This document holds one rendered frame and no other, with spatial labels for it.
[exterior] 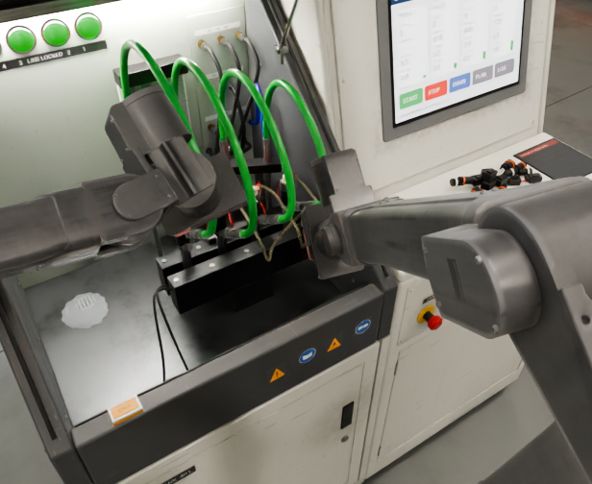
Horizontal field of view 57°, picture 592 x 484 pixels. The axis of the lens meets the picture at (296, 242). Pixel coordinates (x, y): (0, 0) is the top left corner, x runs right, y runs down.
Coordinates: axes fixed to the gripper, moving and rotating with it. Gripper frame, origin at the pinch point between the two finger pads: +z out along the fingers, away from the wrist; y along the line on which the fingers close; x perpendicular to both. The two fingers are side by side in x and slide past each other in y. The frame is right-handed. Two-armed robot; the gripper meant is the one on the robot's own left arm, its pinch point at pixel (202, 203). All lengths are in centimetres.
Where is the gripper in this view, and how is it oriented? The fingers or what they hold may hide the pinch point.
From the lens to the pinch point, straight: 74.7
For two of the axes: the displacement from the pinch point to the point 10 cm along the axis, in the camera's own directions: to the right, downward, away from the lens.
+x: 4.3, 9.0, 0.0
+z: -0.9, 0.5, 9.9
